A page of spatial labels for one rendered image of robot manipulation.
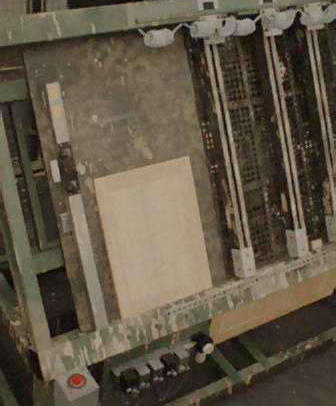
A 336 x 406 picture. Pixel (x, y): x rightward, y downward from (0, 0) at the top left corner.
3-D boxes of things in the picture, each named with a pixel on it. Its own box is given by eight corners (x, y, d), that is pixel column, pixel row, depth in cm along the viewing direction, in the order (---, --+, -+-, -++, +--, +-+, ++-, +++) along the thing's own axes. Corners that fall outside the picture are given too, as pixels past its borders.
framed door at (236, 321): (203, 345, 352) (205, 347, 351) (220, 265, 321) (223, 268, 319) (329, 291, 397) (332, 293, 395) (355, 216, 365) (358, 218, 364)
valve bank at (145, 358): (117, 423, 270) (122, 384, 256) (100, 396, 279) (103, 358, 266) (219, 377, 295) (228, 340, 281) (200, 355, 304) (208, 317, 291)
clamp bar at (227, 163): (232, 277, 302) (266, 285, 281) (183, 3, 285) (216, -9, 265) (249, 270, 307) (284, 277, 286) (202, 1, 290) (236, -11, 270)
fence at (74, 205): (92, 328, 268) (97, 330, 265) (42, 85, 255) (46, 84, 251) (104, 324, 271) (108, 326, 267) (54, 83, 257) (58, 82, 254)
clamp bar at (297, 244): (286, 257, 317) (321, 263, 297) (242, -3, 301) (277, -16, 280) (302, 251, 322) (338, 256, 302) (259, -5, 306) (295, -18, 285)
